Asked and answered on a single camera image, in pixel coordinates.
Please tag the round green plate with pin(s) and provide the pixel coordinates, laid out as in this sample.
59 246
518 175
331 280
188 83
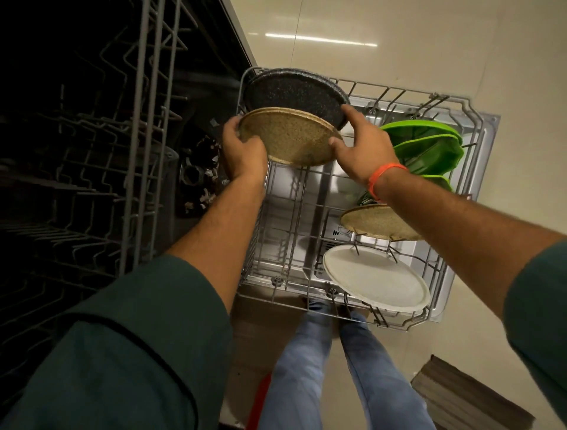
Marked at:
421 128

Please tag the red plastic bucket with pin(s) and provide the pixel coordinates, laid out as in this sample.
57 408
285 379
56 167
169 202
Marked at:
259 403

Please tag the white paper scraps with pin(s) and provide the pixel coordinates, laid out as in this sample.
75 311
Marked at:
204 195

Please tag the striped brown floor mat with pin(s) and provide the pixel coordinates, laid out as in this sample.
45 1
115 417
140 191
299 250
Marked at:
465 394

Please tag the white plate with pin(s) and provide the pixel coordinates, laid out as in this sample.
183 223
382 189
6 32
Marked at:
376 277

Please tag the silver dishwasher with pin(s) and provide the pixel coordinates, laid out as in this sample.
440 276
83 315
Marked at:
487 133

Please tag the orange thread wristband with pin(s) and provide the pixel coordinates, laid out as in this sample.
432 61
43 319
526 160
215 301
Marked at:
385 169

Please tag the tan speckled plate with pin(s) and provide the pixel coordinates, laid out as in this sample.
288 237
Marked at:
288 137
376 221

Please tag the person's left hand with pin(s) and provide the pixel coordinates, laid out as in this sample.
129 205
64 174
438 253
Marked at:
243 157

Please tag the person's right hand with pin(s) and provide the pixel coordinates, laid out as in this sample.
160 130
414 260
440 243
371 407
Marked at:
367 155

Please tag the person's right forearm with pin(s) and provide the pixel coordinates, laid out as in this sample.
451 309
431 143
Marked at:
478 239

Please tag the person's left forearm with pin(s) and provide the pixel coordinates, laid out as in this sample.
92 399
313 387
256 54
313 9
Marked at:
221 239

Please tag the grey speckled plate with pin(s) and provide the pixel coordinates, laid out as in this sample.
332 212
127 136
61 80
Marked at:
292 88

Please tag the green shirt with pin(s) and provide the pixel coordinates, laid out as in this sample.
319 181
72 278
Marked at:
133 354

